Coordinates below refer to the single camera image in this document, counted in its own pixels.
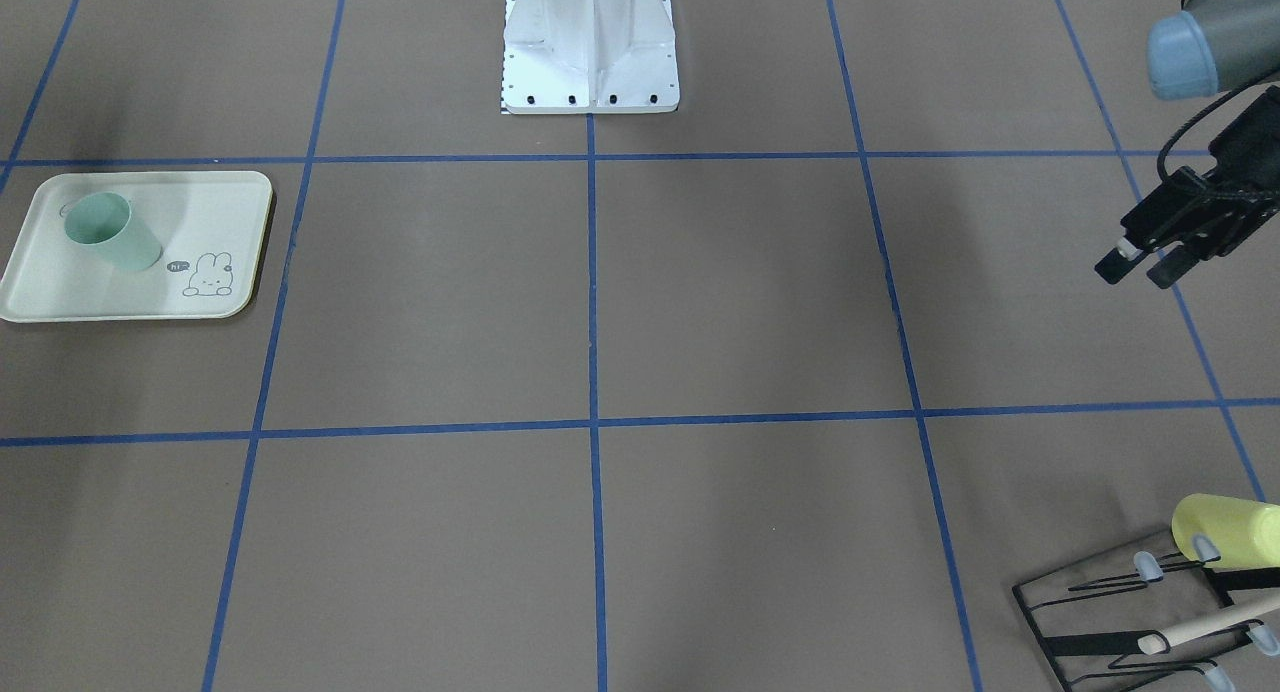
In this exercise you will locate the black wire cup rack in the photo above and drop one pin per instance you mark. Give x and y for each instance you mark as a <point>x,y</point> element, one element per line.
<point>1133,616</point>

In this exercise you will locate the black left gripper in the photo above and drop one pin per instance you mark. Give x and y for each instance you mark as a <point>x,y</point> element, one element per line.
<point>1192,215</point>

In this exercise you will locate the yellow plastic cup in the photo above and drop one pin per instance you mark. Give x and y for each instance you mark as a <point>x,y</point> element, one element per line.
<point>1227,533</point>

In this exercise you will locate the green plastic cup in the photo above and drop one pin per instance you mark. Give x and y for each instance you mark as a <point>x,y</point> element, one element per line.
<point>105,224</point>

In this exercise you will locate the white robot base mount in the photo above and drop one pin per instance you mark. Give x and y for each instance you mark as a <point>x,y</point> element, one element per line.
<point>581,57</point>

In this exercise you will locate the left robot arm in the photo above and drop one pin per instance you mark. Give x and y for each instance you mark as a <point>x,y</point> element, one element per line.
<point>1214,49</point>

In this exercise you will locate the cream rabbit tray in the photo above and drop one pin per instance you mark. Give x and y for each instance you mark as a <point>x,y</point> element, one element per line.
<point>210,226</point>

